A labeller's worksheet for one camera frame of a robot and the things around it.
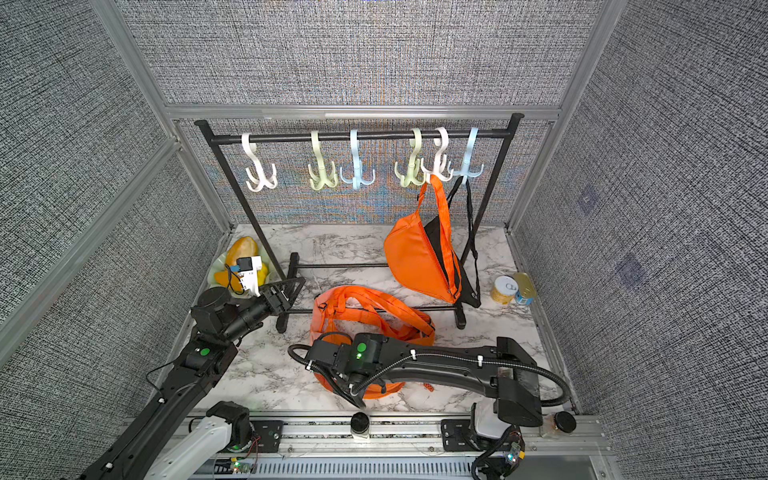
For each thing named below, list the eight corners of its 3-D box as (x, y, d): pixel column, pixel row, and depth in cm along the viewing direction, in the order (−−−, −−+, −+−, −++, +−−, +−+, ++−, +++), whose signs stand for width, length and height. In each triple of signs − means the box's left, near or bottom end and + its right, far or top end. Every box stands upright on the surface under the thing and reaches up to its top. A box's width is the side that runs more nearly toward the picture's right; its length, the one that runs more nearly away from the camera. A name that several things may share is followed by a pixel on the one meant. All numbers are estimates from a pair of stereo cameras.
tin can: (492, 304, 99) (497, 294, 95) (487, 285, 104) (492, 275, 100) (515, 304, 99) (521, 294, 95) (509, 285, 104) (515, 275, 100)
